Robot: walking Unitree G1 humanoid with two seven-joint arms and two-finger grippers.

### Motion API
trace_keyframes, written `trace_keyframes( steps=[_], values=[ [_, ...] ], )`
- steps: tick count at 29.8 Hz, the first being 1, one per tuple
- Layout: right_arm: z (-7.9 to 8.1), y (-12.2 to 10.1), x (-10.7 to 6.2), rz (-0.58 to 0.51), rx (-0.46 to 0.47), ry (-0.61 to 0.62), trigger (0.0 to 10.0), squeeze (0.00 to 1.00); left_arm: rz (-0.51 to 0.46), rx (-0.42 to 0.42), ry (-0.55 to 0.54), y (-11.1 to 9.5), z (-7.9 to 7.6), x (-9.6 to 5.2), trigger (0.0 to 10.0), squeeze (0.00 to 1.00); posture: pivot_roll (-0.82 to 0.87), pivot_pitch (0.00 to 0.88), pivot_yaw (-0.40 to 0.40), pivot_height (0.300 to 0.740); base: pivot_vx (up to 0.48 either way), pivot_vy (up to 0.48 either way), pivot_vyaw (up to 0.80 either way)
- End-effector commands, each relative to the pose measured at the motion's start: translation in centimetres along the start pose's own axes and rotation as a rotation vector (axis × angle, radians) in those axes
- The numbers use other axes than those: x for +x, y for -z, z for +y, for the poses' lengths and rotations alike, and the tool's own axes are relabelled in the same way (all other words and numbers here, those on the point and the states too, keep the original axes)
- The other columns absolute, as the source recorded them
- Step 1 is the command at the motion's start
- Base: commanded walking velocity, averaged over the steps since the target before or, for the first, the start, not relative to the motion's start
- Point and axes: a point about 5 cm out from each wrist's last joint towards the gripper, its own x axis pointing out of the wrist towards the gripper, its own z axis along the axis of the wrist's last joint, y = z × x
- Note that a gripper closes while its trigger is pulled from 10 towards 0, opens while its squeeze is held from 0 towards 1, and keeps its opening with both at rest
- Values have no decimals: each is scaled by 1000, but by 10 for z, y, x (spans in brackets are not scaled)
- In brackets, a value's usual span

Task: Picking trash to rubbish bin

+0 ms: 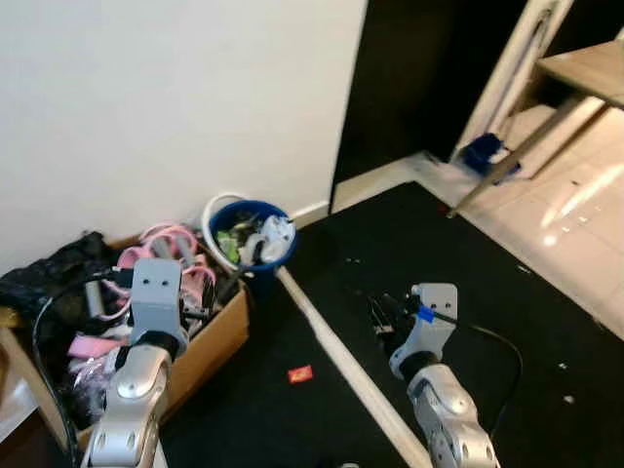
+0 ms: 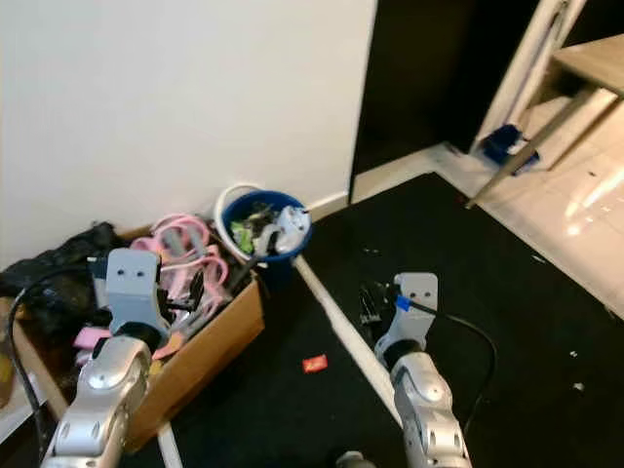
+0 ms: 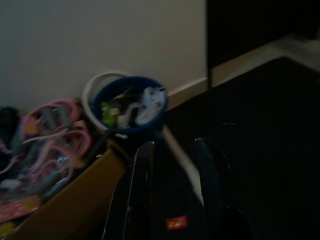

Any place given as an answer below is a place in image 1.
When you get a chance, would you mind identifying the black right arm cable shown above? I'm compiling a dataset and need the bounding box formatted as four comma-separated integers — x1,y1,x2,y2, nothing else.
425,308,524,432

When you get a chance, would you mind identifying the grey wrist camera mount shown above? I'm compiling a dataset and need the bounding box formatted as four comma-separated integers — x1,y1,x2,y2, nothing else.
130,258,187,337
390,283,459,379

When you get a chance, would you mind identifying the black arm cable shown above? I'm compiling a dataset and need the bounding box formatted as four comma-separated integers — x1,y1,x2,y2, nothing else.
425,308,524,432
31,276,133,459

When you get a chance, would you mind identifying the white floor tape strip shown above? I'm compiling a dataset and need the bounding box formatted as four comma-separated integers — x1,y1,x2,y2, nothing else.
275,267,432,468

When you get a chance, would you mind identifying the blue dustpan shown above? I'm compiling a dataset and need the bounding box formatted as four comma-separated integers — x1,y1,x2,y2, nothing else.
459,133,524,182

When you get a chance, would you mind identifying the blue round rubbish bin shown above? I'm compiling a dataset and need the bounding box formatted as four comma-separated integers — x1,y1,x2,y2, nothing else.
208,199,299,276

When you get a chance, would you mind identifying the black plastic bag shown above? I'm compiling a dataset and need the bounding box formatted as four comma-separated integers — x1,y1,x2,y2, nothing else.
0,231,123,328

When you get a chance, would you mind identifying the green crumpled trash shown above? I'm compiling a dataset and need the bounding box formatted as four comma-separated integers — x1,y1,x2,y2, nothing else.
216,229,242,256

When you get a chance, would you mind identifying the black floor mat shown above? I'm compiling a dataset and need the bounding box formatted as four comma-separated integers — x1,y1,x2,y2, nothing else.
156,180,624,468

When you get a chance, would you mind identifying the white crumpled trash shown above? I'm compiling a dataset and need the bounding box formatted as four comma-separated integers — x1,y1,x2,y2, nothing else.
255,215,295,262

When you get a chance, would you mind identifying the pink looped tubes bundle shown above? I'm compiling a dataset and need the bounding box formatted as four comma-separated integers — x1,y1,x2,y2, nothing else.
66,222,217,360

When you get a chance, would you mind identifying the light wooden table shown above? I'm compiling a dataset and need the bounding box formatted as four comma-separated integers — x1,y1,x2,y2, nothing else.
447,37,624,219

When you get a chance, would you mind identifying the white hoop ring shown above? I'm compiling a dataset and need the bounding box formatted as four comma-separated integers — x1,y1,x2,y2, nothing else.
199,191,256,272

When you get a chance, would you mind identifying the plain brown cardboard box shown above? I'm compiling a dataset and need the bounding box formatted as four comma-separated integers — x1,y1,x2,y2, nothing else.
0,234,251,451

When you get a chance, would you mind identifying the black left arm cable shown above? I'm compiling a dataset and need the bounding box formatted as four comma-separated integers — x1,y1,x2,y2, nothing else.
31,276,133,459

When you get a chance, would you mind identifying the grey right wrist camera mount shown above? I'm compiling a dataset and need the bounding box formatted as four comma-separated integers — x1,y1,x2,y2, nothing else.
390,283,459,379

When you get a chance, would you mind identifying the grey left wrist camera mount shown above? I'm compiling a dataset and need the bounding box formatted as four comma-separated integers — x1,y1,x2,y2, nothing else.
130,258,187,337

